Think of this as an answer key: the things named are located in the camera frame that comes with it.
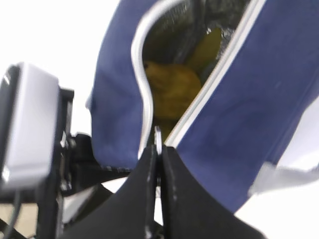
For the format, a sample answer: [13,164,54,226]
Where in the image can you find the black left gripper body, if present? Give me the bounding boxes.
[37,89,130,239]

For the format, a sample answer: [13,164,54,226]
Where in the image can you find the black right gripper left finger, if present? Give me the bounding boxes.
[61,146,157,239]

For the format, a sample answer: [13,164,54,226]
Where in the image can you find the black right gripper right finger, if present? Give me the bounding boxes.
[160,146,265,239]

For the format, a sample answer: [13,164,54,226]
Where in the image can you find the yellow pear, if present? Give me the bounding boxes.
[144,61,202,135]

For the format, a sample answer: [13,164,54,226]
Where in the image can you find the navy blue lunch bag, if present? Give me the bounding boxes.
[88,0,319,212]

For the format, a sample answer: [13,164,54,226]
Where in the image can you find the yellow banana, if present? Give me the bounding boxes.
[185,27,222,74]

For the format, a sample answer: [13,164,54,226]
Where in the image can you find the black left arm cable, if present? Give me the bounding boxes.
[0,189,23,239]

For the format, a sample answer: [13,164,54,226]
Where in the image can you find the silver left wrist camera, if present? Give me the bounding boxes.
[0,62,60,191]

